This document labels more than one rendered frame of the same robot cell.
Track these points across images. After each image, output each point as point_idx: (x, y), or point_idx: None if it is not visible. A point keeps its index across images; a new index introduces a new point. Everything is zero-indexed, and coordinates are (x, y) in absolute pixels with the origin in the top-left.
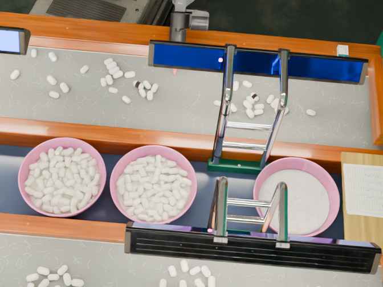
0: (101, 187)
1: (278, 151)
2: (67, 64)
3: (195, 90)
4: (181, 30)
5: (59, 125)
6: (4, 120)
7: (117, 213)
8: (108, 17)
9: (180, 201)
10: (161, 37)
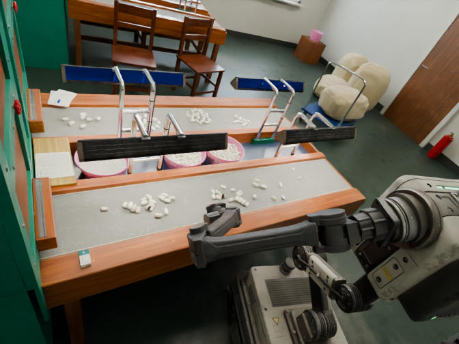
0: None
1: (122, 177)
2: (264, 198)
3: (189, 203)
4: (219, 208)
5: (242, 165)
6: (264, 162)
7: None
8: (276, 291)
9: None
10: None
